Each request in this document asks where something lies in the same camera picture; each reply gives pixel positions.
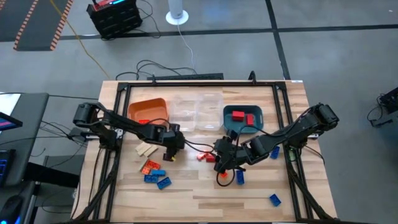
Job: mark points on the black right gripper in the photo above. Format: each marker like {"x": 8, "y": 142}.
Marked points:
{"x": 227, "y": 154}

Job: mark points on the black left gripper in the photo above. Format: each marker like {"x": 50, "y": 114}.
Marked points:
{"x": 173, "y": 138}

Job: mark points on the orange toy brick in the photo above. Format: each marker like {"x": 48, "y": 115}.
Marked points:
{"x": 224, "y": 175}
{"x": 143, "y": 121}
{"x": 153, "y": 164}

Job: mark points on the red toy block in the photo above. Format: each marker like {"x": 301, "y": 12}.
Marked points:
{"x": 238, "y": 115}
{"x": 250, "y": 119}
{"x": 211, "y": 158}

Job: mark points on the pale cream block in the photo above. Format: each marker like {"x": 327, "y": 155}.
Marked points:
{"x": 201, "y": 156}

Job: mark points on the small orange square brick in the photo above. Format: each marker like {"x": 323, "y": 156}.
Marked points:
{"x": 145, "y": 170}

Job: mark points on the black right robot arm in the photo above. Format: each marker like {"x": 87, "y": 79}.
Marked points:
{"x": 323, "y": 116}

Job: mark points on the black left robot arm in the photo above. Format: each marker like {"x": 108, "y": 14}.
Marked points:
{"x": 133, "y": 126}

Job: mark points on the clear plastic bin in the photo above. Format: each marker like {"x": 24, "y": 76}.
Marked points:
{"x": 210, "y": 112}
{"x": 183, "y": 113}

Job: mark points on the teal plastic bin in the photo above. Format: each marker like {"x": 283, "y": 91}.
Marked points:
{"x": 228, "y": 123}

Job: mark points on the orange plastic bin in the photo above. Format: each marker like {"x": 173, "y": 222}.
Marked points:
{"x": 146, "y": 110}

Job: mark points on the black power strip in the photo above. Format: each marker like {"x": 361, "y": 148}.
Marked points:
{"x": 186, "y": 76}

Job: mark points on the white round-base stand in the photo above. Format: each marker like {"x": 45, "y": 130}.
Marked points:
{"x": 176, "y": 15}

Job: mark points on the dark grey desk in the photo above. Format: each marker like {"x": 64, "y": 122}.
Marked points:
{"x": 31, "y": 124}

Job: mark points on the black plastic crate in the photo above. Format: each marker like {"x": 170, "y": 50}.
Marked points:
{"x": 115, "y": 20}

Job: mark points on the red device with screen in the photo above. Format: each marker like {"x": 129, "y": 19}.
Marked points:
{"x": 105, "y": 3}

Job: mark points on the dark monitor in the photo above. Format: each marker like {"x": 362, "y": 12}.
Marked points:
{"x": 9, "y": 122}

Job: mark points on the backlit keyboard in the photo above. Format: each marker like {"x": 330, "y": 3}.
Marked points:
{"x": 4, "y": 166}

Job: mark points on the black computer mouse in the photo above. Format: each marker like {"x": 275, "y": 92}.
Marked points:
{"x": 11, "y": 208}

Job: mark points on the white paper sheet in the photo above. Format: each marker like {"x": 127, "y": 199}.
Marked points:
{"x": 7, "y": 103}

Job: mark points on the black mat orange-striped edge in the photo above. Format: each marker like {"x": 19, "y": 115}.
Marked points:
{"x": 6, "y": 21}
{"x": 40, "y": 28}

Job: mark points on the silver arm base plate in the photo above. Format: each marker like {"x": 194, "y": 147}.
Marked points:
{"x": 119, "y": 133}

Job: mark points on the small black bracket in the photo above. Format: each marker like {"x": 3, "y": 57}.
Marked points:
{"x": 252, "y": 76}

